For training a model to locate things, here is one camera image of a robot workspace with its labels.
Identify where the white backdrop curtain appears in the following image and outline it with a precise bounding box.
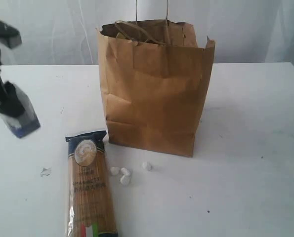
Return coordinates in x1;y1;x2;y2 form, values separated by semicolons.
0;0;294;65

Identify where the small clear plastic scrap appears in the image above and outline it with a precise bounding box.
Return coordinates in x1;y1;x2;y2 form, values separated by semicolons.
40;167;52;177

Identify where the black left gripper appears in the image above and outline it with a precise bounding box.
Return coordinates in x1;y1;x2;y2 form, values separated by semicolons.
0;20;25;118

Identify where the white blue milk carton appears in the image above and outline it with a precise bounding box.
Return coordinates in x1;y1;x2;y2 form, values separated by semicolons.
0;82;41;139

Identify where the brown paper shopping bag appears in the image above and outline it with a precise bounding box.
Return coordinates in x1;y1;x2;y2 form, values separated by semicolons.
95;0;216;158

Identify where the spaghetti pasta packet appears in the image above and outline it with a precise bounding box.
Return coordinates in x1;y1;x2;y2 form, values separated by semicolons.
66;130;119;237

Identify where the white candy right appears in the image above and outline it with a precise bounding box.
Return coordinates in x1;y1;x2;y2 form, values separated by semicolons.
142;161;153;171

